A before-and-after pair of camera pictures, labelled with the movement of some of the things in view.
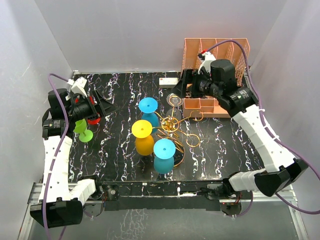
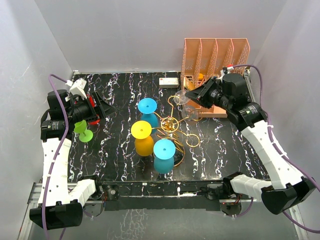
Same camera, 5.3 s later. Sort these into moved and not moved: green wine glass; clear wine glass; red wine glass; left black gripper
Moved: clear wine glass
Not moved: left black gripper; green wine glass; red wine glass
